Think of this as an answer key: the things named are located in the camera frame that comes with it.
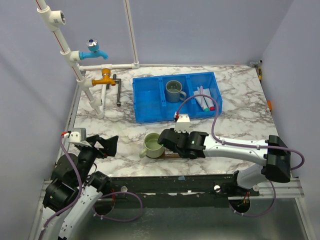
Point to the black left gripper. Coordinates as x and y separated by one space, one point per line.
110 145

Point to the yellow black tool at corner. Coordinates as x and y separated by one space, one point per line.
257 66

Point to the blue plastic faucet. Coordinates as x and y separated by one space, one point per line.
94 51

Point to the light green ceramic mug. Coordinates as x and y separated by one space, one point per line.
151 148

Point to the pink toothbrush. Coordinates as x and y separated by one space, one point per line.
200 89

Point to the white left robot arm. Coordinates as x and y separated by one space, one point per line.
73 190

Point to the black metal base rail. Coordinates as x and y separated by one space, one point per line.
152 192

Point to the oval wooden tray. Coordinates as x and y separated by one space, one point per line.
169 155

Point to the aluminium extrusion rail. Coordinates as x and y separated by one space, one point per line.
289 190

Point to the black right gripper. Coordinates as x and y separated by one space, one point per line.
186 134

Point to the orange plastic faucet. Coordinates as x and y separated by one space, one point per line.
106 78

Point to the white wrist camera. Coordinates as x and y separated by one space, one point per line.
77 137
182 124

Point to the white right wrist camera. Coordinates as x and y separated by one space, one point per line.
182 124

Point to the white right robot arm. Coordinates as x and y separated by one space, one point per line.
271 158

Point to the black metal hex key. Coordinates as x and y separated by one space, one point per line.
118 81

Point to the orange clamp on wall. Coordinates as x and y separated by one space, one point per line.
269 105

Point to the grey ceramic mug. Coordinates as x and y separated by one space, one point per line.
174 91

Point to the white PVC pipe frame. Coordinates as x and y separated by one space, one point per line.
53 20

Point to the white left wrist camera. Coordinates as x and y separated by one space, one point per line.
77 137

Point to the toothpaste tube green cap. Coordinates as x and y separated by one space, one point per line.
206 108

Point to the blue plastic divided bin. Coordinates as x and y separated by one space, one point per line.
149 98

